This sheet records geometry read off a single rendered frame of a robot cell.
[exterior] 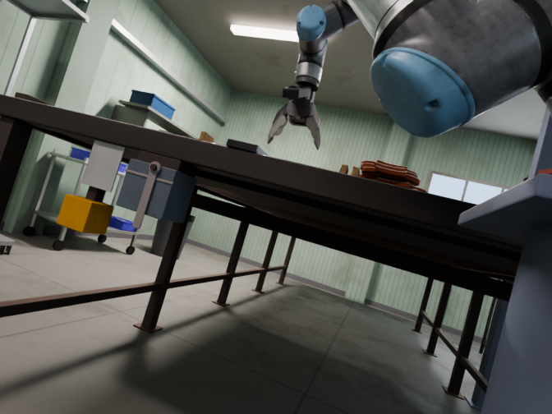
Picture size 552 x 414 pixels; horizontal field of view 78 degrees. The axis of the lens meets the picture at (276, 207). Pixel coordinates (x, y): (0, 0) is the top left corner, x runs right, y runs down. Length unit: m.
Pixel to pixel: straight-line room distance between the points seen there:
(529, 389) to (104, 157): 0.93
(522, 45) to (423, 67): 0.10
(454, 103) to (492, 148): 5.72
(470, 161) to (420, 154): 0.71
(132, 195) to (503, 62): 0.75
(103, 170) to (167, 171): 0.21
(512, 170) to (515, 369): 5.72
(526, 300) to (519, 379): 0.08
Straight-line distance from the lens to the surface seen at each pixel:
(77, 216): 0.98
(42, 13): 3.72
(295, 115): 1.00
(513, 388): 0.45
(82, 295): 1.67
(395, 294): 5.70
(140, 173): 0.88
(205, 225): 6.44
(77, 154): 3.80
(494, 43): 0.44
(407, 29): 0.45
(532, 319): 0.44
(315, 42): 1.01
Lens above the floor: 0.77
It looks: 3 degrees up
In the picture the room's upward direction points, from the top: 16 degrees clockwise
